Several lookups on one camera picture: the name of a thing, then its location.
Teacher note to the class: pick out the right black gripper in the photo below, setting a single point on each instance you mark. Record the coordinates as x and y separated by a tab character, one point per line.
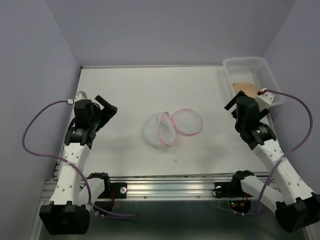
230	103

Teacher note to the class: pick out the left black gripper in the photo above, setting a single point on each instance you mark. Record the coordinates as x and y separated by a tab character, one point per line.
108	108

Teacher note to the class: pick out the white mesh laundry bag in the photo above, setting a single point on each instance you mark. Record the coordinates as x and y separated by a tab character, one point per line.
160	129

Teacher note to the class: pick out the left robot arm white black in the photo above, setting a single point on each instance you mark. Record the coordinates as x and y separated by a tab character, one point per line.
68	210

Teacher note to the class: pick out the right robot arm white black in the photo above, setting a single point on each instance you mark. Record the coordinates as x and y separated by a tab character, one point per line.
294	204

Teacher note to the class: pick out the white plastic basket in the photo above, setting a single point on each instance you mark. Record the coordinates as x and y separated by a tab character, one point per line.
254	70

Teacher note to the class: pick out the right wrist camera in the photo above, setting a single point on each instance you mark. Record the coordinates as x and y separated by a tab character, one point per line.
264	99

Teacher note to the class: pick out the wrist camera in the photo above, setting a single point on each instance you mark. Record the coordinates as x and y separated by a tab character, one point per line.
264	99
81	95

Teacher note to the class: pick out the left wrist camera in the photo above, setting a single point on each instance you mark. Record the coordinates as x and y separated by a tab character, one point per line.
81	95

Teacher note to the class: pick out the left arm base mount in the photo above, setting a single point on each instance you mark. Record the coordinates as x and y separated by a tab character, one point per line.
102	187

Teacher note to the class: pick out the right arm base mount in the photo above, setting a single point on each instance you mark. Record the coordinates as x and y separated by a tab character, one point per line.
233	188

